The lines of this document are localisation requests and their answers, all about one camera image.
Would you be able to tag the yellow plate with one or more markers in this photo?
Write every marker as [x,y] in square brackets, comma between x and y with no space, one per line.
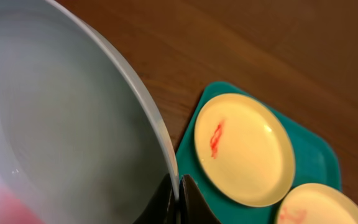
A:
[244,150]
[317,203]

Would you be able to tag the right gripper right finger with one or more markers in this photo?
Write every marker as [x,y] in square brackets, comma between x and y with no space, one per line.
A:
[193,207]

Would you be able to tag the teal plastic tray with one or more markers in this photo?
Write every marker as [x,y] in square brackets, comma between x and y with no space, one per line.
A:
[316,162]

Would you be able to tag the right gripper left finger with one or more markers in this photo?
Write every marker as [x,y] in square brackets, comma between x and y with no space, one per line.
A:
[161,207]

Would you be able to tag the light blue plate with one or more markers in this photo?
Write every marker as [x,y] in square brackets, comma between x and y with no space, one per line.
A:
[81,139]

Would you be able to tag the yellow plate top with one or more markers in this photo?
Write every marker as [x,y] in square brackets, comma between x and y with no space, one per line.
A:
[244,150]

